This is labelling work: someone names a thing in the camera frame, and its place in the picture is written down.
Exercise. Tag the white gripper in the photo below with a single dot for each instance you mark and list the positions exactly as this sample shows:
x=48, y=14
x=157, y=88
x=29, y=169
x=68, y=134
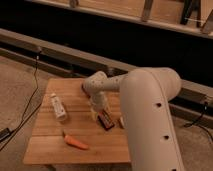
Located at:
x=99, y=103

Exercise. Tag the black and orange eraser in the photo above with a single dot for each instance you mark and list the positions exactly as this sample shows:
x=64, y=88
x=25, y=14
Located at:
x=105, y=120

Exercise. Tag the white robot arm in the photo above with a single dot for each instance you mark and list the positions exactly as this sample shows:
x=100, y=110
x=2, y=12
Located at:
x=144, y=95

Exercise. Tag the white sponge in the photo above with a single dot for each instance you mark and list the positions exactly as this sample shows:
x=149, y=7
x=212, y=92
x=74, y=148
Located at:
x=121, y=122

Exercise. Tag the white tube bottle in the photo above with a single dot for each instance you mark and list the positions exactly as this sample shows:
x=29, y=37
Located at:
x=60, y=112

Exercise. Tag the orange carrot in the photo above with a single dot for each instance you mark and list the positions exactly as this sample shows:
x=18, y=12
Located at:
x=74, y=142

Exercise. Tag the wooden table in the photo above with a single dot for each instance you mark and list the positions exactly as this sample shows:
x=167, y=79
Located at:
x=47, y=146

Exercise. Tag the black device on floor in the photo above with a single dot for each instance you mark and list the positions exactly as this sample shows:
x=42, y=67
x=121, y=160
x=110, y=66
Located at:
x=5, y=133

